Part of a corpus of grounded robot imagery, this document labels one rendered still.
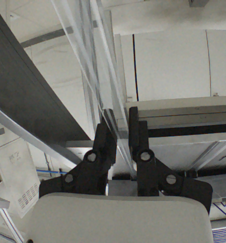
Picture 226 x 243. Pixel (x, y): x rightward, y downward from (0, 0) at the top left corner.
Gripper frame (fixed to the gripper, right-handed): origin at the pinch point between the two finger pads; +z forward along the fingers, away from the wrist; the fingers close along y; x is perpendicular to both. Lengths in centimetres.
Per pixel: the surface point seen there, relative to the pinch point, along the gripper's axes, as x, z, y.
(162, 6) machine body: 2, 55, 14
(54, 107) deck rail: 0.2, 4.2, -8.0
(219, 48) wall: -63, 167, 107
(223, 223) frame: -48, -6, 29
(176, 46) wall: -59, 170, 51
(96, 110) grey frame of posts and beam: -17.3, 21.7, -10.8
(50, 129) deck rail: -0.6, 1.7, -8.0
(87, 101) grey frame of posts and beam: -15.0, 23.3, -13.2
